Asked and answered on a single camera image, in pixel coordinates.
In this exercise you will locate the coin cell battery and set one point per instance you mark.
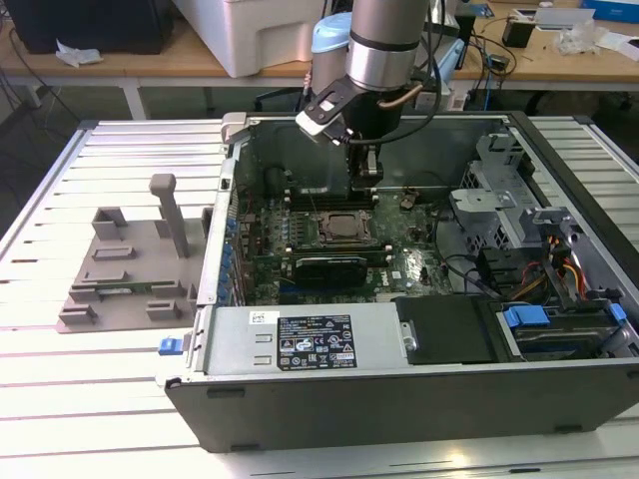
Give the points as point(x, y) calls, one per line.
point(408, 201)

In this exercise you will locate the large black box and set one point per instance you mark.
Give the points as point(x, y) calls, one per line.
point(90, 25)

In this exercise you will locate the grey case corner latch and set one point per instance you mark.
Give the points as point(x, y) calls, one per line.
point(233, 125)

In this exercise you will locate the grey metal drive cage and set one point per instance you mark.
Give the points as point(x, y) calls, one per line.
point(479, 199)

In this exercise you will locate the white wrist camera on bracket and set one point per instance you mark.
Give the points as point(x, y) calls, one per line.
point(319, 125)

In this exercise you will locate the silver power supply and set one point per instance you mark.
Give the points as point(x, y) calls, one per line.
point(234, 349)

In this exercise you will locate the black plastic shroud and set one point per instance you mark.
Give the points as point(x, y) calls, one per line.
point(444, 329)

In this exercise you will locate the thin metal locking lever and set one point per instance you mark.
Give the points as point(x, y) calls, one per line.
point(315, 208)

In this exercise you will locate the blue cardboard box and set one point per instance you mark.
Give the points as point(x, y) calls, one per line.
point(614, 10)

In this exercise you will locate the small black box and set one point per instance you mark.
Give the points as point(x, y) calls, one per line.
point(516, 32)

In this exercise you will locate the CPU socket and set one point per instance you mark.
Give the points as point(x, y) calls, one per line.
point(329, 242)

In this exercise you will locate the hard disk in blue carrier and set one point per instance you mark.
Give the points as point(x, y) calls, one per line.
point(524, 317)

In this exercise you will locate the green motherboard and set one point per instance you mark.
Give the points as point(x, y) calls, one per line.
point(409, 264)

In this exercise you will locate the black open PC case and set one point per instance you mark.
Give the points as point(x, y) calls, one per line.
point(399, 409)

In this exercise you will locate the black graphics card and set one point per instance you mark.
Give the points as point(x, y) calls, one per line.
point(329, 273)

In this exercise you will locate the white plastic box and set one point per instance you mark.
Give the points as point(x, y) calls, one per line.
point(249, 45)

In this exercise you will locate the wooden desk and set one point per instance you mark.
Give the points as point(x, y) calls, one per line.
point(150, 65)

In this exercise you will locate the blue case latch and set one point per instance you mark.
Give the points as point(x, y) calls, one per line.
point(169, 346)

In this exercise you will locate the clear plastic bags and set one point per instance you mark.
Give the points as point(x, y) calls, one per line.
point(579, 40)

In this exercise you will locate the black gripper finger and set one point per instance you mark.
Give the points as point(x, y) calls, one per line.
point(367, 164)

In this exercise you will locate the black RAM slot row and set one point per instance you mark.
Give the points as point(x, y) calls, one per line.
point(339, 249)
point(309, 203)

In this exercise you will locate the white paper sheet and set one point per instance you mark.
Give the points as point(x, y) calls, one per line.
point(619, 42)

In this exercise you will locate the crumpled white paper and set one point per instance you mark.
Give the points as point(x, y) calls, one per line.
point(75, 55)

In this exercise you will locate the grey parts rack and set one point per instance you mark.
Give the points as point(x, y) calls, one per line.
point(130, 309)

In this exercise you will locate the flat grey box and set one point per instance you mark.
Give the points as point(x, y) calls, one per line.
point(559, 20)

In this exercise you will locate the green RAM stick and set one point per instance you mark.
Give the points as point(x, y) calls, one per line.
point(140, 289)

